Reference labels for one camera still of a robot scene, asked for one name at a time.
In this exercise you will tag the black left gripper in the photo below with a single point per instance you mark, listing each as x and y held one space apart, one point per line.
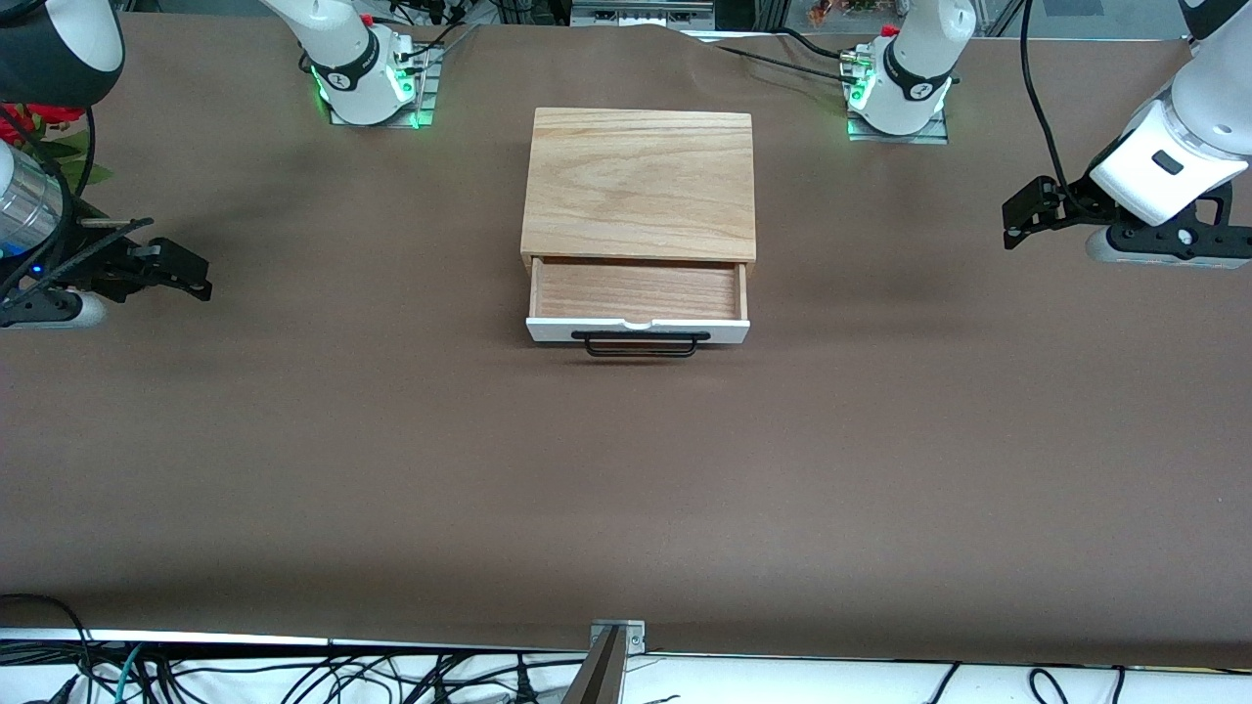
1079 204

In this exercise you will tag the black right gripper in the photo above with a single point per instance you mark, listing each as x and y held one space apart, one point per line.
106 265

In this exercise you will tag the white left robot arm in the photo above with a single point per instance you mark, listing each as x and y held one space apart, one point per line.
915 68

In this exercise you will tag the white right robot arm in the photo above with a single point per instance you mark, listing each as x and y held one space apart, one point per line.
352 68

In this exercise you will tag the light wooden drawer cabinet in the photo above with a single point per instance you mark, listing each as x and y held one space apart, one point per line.
636 176

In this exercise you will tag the red artificial roses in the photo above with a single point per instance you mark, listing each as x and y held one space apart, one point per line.
59 112

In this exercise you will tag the orange artificial flowers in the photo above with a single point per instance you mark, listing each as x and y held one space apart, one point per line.
827 12

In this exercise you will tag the grey metal rack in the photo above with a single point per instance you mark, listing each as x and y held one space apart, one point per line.
636 15

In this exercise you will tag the brown table cover sheet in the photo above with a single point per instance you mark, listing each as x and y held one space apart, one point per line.
626 469

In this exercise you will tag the camera post with metal bracket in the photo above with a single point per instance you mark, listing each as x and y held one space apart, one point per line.
608 665

